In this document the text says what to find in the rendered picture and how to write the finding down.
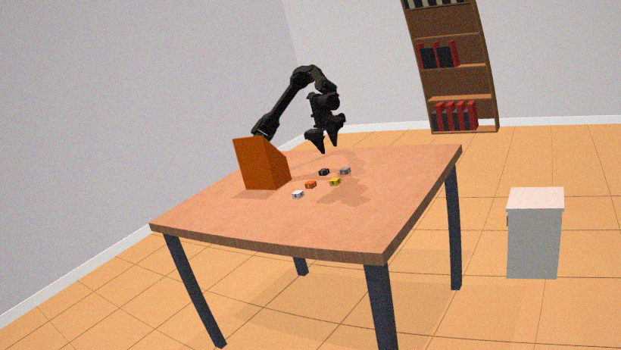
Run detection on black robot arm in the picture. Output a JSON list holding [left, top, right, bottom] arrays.
[[251, 64, 346, 142]]

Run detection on yellow block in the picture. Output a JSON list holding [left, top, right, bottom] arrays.
[[329, 177, 342, 186]]

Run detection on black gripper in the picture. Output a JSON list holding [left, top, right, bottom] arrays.
[[304, 110, 340, 155]]

